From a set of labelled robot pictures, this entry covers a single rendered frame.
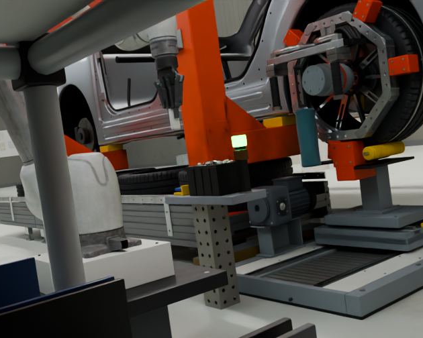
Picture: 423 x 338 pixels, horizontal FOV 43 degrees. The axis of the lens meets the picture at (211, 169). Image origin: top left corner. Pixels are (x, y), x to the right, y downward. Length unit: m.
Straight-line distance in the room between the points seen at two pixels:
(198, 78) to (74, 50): 2.10
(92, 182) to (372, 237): 1.40
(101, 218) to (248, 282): 0.95
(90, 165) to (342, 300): 0.97
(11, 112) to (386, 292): 1.36
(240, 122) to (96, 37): 2.28
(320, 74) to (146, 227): 1.43
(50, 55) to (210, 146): 2.07
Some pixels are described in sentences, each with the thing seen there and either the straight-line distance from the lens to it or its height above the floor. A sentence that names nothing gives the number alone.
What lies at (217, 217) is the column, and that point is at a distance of 2.11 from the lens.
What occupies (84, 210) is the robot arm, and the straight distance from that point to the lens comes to 1.47.
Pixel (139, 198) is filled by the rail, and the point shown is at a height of 0.37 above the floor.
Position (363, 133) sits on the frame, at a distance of 2.39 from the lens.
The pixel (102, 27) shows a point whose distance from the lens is 0.36.
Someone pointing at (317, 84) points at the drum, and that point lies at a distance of 2.34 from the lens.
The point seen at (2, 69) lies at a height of 0.73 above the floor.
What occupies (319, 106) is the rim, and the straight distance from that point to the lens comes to 2.67.
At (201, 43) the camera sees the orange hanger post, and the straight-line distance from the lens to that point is 2.53.
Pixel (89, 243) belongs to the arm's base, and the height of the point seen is 0.43.
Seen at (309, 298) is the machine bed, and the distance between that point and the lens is 2.04.
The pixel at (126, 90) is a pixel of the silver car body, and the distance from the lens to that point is 4.60.
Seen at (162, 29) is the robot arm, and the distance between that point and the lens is 1.77.
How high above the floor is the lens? 0.65
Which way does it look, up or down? 3 degrees down
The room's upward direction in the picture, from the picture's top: 8 degrees counter-clockwise
